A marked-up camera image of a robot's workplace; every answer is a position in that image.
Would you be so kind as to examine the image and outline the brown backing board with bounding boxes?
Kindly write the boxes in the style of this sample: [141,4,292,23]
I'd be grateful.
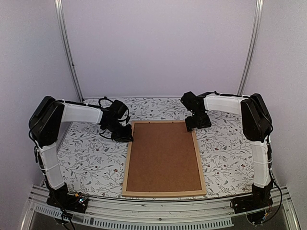
[126,121,202,193]

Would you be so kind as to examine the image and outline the aluminium post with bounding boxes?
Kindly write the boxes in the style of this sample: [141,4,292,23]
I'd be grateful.
[237,0,264,96]
[54,0,84,102]

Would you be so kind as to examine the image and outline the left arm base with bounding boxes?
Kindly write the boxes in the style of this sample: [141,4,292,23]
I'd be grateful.
[47,190,89,214]

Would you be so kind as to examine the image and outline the floral tablecloth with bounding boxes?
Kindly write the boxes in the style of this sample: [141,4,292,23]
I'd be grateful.
[47,96,271,201]

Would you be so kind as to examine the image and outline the left aluminium post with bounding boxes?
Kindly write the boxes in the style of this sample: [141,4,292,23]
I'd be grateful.
[54,0,84,102]

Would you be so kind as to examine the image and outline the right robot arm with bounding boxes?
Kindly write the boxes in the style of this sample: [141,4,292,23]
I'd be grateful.
[180,92,273,190]

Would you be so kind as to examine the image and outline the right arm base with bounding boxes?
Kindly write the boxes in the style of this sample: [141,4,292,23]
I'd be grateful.
[230,195,273,225]

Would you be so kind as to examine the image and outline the wooden picture frame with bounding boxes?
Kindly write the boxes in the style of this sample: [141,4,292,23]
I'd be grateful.
[121,119,207,198]

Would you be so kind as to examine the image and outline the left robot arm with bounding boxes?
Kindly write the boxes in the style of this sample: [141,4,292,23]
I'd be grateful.
[29,96,133,208]

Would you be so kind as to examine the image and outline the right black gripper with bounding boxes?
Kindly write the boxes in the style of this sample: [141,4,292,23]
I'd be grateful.
[184,111,210,133]

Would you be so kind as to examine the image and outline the right aluminium post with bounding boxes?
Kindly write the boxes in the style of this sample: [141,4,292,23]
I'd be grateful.
[237,0,264,96]

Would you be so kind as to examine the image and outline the front aluminium rail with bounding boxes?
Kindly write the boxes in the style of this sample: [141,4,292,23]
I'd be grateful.
[19,185,303,230]

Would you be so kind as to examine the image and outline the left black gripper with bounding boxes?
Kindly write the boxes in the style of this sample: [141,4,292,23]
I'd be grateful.
[105,121,133,142]

